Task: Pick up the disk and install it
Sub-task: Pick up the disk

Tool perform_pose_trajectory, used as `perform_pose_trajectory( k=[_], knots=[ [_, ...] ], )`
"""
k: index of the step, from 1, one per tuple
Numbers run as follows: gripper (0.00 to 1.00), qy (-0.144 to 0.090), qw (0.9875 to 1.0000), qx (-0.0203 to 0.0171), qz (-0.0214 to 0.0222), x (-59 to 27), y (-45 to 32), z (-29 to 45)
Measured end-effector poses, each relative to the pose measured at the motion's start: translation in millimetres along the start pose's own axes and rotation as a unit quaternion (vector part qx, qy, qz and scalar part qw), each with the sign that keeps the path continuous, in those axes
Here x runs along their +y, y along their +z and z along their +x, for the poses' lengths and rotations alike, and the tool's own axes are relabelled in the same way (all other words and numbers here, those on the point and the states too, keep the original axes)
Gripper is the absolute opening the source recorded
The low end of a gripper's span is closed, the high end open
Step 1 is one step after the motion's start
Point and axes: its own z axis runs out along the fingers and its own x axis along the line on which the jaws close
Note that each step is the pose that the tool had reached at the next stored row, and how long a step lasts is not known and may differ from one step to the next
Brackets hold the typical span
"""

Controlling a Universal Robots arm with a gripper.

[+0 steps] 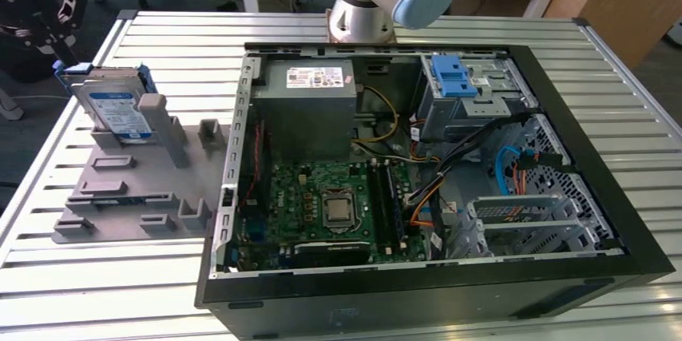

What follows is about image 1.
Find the black cable bundle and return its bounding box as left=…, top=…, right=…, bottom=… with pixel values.
left=405, top=111, right=542, bottom=262

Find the grey metal drive cage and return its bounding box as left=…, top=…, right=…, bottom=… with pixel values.
left=418, top=53, right=540, bottom=142

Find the black graphics card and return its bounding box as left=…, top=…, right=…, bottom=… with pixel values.
left=291, top=239, right=373, bottom=267

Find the blue data wire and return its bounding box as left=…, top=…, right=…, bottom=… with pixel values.
left=416, top=144, right=537, bottom=216

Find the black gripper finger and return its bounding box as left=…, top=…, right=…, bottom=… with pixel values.
left=0, top=24, right=58, bottom=63
left=51, top=0, right=93, bottom=66

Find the hard disk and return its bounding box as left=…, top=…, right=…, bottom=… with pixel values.
left=53, top=61, right=159, bottom=146

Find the orange power wire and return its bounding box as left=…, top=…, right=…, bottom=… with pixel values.
left=408, top=148, right=564, bottom=234

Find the blue plastic drive latch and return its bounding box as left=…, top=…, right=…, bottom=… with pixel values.
left=432, top=54, right=480, bottom=98

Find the green motherboard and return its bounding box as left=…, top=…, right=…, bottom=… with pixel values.
left=234, top=160, right=428, bottom=271

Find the CPU socket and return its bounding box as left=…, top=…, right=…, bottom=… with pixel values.
left=318, top=187, right=364, bottom=236

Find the black office chair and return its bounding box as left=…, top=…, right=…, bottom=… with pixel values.
left=0, top=43, right=61, bottom=83

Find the white desk foot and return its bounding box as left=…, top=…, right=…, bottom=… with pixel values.
left=0, top=85, right=26, bottom=121

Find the silver CPU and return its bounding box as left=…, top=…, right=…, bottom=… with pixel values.
left=325, top=199, right=353, bottom=222

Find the metal disk bay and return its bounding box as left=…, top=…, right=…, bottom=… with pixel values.
left=466, top=192, right=614, bottom=258

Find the yellow wire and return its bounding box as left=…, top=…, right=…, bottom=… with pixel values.
left=354, top=85, right=401, bottom=145

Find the black RAM slot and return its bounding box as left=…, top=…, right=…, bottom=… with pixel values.
left=382, top=159, right=412, bottom=252
left=368, top=159, right=394, bottom=256

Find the black PC case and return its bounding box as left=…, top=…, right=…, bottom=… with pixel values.
left=193, top=41, right=679, bottom=341

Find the grey power supply unit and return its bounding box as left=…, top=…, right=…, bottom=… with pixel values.
left=249, top=57, right=358, bottom=162

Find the grey parts rack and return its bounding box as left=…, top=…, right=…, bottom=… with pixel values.
left=53, top=93, right=235, bottom=244

